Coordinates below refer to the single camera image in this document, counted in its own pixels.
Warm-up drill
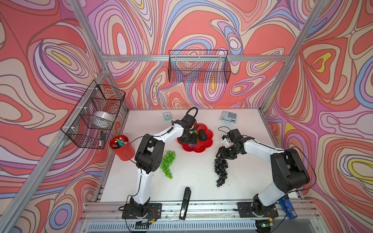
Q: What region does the black wire basket on left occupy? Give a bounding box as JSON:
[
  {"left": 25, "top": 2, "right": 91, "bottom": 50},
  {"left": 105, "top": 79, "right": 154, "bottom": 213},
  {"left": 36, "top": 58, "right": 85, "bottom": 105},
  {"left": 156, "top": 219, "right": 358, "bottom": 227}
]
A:
[{"left": 61, "top": 81, "right": 126, "bottom": 150}]

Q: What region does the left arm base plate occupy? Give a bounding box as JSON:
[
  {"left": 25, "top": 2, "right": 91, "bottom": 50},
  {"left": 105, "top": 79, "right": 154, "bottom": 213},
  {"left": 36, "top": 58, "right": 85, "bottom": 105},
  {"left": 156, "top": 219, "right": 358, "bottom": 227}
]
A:
[{"left": 119, "top": 203, "right": 162, "bottom": 220}]

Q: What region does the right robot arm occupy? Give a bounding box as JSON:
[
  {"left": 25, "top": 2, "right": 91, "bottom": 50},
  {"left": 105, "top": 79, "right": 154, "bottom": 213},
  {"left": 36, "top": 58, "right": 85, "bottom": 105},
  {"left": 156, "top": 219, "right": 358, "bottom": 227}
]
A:
[{"left": 215, "top": 129, "right": 310, "bottom": 217}]

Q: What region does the black wire basket at back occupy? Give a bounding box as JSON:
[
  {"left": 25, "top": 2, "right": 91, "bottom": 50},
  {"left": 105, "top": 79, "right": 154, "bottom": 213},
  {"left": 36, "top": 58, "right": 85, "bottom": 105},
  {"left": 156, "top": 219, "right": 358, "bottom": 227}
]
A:
[{"left": 168, "top": 49, "right": 231, "bottom": 83}]

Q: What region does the red pen cup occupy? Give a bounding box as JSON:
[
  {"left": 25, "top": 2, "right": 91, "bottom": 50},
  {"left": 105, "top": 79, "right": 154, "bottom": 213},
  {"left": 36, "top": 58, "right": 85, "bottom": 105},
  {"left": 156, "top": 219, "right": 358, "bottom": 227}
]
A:
[{"left": 109, "top": 135, "right": 135, "bottom": 161}]

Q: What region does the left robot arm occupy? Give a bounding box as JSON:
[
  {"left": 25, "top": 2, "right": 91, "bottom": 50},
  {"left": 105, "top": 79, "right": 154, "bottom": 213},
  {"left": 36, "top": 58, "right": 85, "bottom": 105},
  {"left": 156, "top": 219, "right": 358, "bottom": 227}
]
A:
[{"left": 125, "top": 107, "right": 198, "bottom": 218}]

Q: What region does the grey calculator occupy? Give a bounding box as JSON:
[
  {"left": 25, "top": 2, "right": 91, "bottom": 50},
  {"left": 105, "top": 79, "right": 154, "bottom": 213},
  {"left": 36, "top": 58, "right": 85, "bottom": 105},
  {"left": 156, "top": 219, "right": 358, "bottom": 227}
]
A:
[{"left": 220, "top": 111, "right": 237, "bottom": 123}]

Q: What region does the dark avocado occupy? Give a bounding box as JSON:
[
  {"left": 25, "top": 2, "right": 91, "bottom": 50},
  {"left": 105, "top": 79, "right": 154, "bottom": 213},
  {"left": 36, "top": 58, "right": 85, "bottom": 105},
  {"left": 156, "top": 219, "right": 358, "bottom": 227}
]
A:
[{"left": 198, "top": 129, "right": 207, "bottom": 141}]

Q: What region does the white tape roll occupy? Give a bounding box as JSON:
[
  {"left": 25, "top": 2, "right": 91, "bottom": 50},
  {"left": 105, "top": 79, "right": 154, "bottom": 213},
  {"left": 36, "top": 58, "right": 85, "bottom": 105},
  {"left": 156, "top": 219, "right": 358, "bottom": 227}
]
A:
[{"left": 93, "top": 111, "right": 114, "bottom": 122}]

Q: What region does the red flower-shaped fruit bowl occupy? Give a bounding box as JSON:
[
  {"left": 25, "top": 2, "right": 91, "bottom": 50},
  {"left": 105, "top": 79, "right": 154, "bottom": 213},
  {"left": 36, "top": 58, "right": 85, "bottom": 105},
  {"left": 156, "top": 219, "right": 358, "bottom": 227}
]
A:
[{"left": 177, "top": 123, "right": 214, "bottom": 153}]

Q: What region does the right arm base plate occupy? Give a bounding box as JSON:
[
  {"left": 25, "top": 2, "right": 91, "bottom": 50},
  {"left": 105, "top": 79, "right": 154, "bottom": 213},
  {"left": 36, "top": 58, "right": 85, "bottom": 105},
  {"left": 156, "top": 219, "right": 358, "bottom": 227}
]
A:
[{"left": 234, "top": 202, "right": 279, "bottom": 218}]

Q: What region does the dark purple grape bunch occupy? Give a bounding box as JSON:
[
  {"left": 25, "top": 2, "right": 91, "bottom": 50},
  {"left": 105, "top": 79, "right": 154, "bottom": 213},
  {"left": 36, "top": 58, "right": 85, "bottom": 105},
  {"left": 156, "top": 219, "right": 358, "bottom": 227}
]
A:
[{"left": 214, "top": 158, "right": 228, "bottom": 187}]

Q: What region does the green grape bunch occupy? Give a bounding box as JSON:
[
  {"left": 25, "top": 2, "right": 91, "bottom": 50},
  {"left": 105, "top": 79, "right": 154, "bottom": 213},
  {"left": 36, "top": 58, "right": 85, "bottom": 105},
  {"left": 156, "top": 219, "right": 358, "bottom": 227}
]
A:
[{"left": 160, "top": 150, "right": 176, "bottom": 179}]

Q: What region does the teal small clock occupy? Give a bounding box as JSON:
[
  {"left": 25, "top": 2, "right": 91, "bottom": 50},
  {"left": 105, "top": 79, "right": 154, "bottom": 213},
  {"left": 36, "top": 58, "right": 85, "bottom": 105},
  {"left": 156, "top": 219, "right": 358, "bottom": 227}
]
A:
[{"left": 163, "top": 112, "right": 173, "bottom": 121}]

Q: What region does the black wire basket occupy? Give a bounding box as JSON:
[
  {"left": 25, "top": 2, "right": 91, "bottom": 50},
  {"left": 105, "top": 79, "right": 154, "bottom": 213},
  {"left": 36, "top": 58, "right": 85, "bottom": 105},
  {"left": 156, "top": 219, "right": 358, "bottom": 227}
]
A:
[
  {"left": 61, "top": 81, "right": 126, "bottom": 150},
  {"left": 168, "top": 49, "right": 231, "bottom": 83}
]

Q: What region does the black stapler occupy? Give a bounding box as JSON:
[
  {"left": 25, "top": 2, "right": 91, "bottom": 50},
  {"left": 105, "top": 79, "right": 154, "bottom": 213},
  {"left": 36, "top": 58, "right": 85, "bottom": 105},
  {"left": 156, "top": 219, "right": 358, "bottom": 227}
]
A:
[{"left": 179, "top": 187, "right": 191, "bottom": 220}]

